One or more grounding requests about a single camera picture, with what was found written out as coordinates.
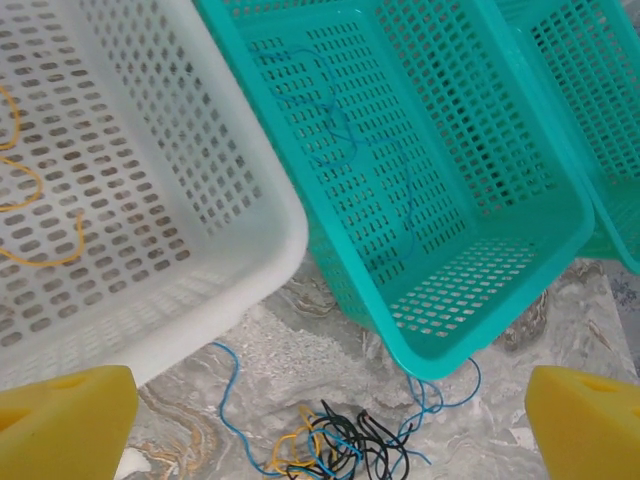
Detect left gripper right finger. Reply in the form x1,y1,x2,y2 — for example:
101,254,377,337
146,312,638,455
527,364,640,480

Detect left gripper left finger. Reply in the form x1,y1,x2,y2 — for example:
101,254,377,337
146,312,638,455
0,364,140,480

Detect thin blue cable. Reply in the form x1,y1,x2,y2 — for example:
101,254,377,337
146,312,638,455
397,355,484,466
209,341,281,476
249,41,419,261

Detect thin yellow cable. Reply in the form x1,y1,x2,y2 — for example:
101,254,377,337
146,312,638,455
264,404,331,479
0,84,44,211
0,212,86,267

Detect thin black cable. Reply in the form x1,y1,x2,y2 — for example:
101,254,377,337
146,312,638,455
299,399,371,480
357,409,419,480

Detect teal plastic mesh basket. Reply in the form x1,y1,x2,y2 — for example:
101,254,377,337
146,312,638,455
492,0,640,275
192,0,597,380

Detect white plastic mesh basket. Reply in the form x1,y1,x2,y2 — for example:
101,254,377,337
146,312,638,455
0,0,310,389

